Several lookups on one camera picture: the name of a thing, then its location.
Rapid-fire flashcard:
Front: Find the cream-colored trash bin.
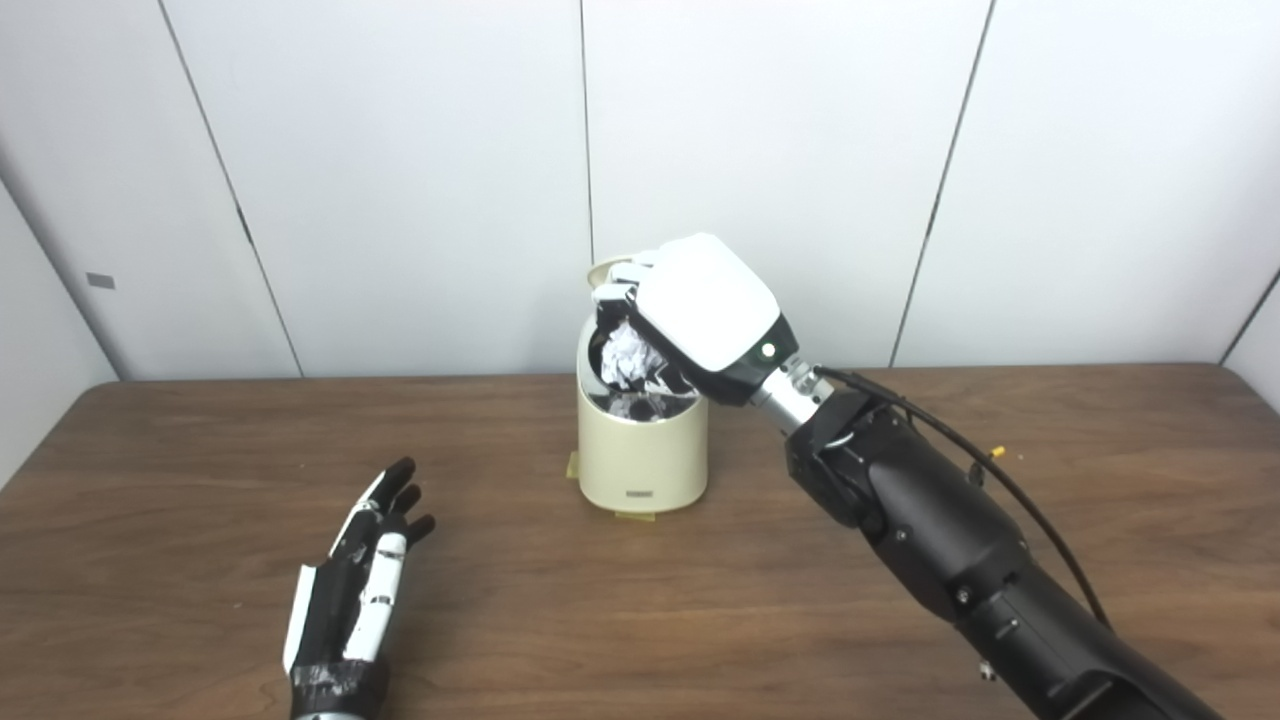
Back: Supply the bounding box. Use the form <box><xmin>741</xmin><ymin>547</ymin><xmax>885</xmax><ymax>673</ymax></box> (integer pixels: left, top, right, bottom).
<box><xmin>577</xmin><ymin>258</ymin><xmax>709</xmax><ymax>516</ymax></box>

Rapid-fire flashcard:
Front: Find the white and black right hand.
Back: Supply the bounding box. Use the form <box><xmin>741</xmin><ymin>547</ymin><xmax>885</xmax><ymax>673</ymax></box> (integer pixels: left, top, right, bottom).
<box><xmin>592</xmin><ymin>233</ymin><xmax>801</xmax><ymax>407</ymax></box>

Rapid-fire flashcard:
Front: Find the white and black left hand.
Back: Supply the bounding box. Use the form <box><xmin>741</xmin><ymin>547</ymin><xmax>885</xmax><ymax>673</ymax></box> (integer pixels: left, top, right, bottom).
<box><xmin>283</xmin><ymin>458</ymin><xmax>437</xmax><ymax>716</ymax></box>

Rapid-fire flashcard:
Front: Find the white paper ball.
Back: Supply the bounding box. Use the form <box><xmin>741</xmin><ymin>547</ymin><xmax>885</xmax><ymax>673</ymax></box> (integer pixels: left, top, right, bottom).
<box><xmin>600</xmin><ymin>320</ymin><xmax>669</xmax><ymax>391</ymax></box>

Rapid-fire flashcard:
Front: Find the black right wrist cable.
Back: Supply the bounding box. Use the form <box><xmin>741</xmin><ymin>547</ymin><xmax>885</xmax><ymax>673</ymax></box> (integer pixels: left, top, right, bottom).
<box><xmin>815</xmin><ymin>366</ymin><xmax>1113</xmax><ymax>629</ymax></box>

